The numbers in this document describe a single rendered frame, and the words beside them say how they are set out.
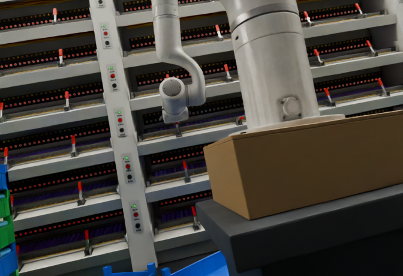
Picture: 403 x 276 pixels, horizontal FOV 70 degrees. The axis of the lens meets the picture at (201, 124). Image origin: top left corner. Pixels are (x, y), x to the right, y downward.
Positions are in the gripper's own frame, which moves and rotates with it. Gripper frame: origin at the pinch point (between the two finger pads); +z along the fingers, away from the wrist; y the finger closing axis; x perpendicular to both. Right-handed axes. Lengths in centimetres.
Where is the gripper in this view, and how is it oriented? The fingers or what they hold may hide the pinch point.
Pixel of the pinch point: (176, 119)
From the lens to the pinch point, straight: 123.4
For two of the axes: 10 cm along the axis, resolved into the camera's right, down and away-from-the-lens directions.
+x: -2.1, -9.3, 3.0
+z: -0.4, 3.1, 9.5
